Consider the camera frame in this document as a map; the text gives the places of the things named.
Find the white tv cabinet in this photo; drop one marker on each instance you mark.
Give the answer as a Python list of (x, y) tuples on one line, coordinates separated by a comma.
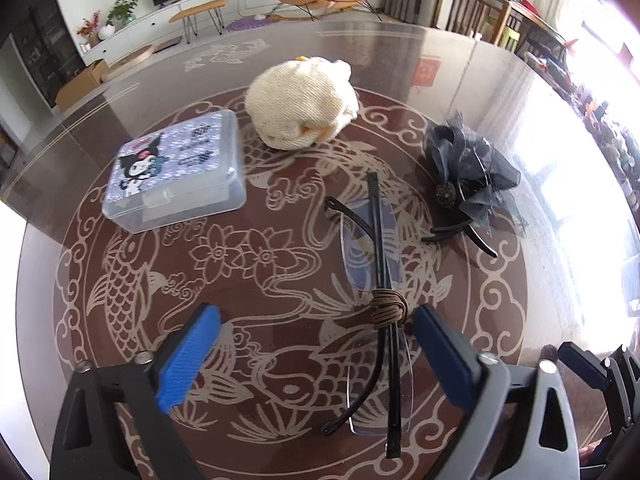
[(156, 27)]

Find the red flower vase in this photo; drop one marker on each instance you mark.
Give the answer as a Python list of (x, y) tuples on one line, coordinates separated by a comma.
[(89, 29)]

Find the green potted plant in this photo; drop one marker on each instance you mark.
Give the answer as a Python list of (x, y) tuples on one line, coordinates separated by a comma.
[(122, 12)]

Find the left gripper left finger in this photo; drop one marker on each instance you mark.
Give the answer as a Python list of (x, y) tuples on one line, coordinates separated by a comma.
[(157, 381)]

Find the dark tulle flower hairclip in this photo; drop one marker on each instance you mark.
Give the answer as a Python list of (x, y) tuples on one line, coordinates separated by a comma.
[(473, 180)]

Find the dark wooden dining chair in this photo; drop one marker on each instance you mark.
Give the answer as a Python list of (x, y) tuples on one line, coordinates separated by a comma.
[(508, 24)]

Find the brown cardboard box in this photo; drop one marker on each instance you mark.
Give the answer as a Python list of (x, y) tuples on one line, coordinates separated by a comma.
[(86, 81)]

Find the white cardboard storage box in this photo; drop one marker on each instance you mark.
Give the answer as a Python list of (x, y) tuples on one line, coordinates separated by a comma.
[(14, 411)]

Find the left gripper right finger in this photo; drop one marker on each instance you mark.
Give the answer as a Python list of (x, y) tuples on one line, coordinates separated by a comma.
[(476, 382)]

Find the black display shelf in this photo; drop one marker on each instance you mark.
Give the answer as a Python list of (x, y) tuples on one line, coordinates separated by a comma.
[(47, 49)]

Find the clear plastic cartoon box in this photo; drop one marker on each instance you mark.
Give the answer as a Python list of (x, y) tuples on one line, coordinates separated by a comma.
[(181, 172)]

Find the orange wooden bench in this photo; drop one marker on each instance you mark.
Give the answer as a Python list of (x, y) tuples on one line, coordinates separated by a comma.
[(188, 18)]

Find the black rimmed glasses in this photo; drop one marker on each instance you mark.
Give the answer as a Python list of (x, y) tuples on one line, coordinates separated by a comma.
[(371, 261)]

